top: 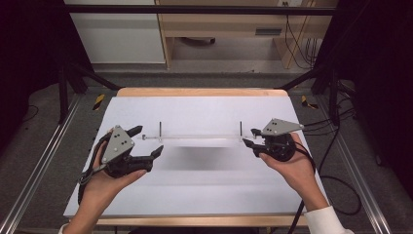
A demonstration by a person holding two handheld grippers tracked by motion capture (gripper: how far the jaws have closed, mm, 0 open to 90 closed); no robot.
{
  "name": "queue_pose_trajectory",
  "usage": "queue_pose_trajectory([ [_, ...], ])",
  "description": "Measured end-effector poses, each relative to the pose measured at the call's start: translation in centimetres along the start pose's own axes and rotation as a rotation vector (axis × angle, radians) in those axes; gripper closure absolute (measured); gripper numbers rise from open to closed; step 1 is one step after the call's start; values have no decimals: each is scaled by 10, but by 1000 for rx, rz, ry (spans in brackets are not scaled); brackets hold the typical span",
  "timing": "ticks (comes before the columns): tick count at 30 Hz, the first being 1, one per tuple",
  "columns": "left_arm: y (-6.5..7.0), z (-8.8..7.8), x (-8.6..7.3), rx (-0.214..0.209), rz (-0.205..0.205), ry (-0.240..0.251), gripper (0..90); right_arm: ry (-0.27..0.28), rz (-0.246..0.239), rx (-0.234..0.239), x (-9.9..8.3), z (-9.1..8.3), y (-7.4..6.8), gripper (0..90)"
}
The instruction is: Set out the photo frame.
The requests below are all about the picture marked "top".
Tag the person's left hand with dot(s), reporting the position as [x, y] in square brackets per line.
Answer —
[100, 185]

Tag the aluminium floor rail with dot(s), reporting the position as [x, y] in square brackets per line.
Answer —
[365, 195]
[42, 162]

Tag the black curtain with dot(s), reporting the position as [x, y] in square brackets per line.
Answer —
[380, 65]
[29, 48]

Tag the white cabinet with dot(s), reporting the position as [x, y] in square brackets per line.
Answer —
[120, 39]

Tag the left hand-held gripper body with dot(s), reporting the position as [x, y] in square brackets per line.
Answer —
[118, 146]

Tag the thin metal pin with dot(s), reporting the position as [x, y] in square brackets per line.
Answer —
[160, 130]
[241, 130]

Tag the black metal stand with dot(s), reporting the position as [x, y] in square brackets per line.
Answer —
[332, 94]
[63, 94]

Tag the yellow clamp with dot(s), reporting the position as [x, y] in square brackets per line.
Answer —
[307, 102]
[99, 101]

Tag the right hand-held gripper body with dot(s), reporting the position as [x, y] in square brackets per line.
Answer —
[279, 146]

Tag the black horizontal frame bar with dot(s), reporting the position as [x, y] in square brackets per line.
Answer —
[195, 9]

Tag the yellow clamp right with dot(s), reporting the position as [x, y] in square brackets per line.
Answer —
[307, 102]

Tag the grey-green desk label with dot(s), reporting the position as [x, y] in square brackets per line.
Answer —
[268, 31]

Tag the person's right hand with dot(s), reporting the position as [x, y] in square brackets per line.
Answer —
[298, 172]

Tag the dark chair base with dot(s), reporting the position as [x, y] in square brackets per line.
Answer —
[198, 41]

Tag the yellow clamp left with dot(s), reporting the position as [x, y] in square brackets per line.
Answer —
[99, 101]

